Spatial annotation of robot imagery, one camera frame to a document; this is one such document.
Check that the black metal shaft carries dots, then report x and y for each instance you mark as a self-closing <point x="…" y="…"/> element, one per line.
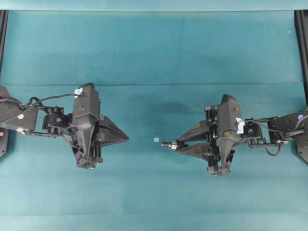
<point x="173" y="145"/>

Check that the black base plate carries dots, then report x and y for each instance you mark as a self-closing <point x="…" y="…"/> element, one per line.
<point x="4" y="142"/>
<point x="301" y="141"/>

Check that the green table mat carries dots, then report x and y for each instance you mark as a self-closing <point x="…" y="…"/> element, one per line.
<point x="155" y="72"/>

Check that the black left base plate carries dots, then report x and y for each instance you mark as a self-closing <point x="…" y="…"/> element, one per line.
<point x="4" y="142"/>

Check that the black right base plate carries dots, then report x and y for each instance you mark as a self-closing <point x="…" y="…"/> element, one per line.
<point x="301" y="141"/>

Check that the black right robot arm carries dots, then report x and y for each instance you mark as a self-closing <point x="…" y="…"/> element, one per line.
<point x="267" y="132"/>

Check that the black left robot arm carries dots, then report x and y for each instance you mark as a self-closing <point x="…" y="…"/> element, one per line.
<point x="34" y="118"/>

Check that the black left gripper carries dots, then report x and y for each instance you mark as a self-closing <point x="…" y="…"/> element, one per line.
<point x="85" y="117"/>

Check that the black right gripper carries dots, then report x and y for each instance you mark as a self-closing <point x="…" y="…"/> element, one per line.
<point x="222" y="121"/>

